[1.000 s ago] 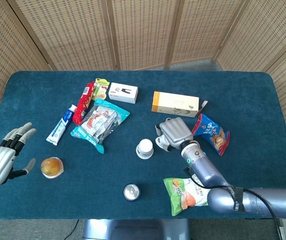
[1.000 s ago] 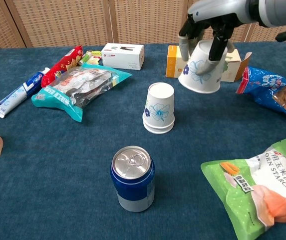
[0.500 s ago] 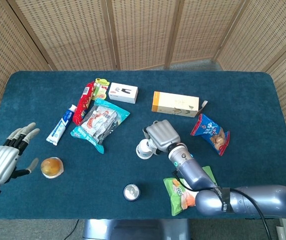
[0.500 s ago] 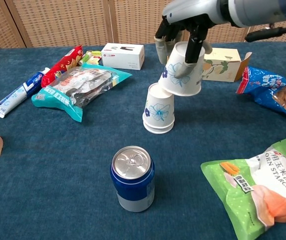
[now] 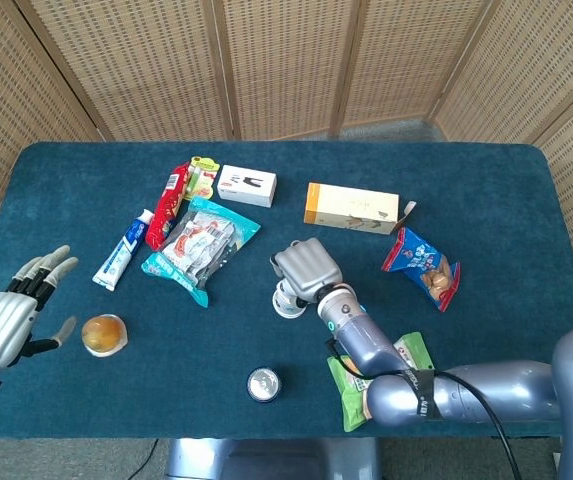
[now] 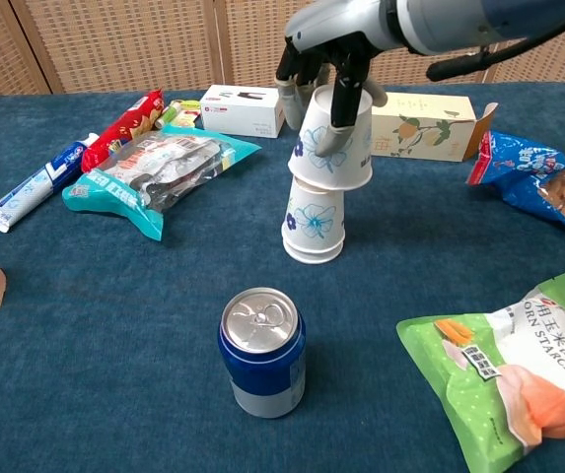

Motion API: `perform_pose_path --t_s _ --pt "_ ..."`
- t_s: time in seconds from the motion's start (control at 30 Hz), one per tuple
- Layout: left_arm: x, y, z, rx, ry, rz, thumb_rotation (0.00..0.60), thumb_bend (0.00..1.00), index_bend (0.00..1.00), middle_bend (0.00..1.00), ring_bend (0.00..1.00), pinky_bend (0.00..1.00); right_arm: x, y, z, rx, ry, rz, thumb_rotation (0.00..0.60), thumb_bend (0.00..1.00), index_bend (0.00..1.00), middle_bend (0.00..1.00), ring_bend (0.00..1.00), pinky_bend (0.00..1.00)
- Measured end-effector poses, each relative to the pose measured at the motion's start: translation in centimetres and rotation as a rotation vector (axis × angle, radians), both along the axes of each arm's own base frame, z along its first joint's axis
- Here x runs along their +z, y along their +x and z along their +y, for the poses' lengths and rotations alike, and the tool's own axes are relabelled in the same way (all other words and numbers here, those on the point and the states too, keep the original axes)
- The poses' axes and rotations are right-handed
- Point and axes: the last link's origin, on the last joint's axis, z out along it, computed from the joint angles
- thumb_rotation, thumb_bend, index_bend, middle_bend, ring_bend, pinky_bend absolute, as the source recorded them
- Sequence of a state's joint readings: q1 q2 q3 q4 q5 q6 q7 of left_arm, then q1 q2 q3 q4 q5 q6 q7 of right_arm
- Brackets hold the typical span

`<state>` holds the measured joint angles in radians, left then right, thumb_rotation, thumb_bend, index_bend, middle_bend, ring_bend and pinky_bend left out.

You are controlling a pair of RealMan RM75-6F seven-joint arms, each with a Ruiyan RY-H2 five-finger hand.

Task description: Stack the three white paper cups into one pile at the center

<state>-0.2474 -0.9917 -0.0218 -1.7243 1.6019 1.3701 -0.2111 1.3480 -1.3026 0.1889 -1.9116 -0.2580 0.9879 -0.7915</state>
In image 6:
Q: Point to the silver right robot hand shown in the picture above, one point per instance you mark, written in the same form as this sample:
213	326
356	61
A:
341	24

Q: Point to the white cup blue flower print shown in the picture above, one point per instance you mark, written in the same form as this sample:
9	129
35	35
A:
353	162
311	217

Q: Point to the white cup green fern print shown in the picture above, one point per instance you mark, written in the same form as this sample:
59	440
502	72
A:
314	260

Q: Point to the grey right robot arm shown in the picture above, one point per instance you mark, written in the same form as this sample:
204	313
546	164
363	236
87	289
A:
459	24

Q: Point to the small white cardboard box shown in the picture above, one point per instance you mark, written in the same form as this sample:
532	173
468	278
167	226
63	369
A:
242	111

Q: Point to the long beige orange carton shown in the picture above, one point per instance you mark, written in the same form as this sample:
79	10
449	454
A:
425	133

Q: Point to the teal clear bag of sachets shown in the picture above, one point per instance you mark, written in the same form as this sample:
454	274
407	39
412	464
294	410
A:
163	167

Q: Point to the blue red snack bag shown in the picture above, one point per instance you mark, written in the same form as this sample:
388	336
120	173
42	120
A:
523	172

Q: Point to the red snack packet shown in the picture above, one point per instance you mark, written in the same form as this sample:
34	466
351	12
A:
124	125

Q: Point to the blue white toothpaste tube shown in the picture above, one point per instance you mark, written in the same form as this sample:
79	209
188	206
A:
40	182

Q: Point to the blue drink can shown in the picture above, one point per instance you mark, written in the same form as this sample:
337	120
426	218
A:
262	374

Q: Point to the dark blue table cloth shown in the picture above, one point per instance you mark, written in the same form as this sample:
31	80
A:
114	345

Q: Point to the green white corn starch bag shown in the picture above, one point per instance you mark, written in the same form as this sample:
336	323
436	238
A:
509	394

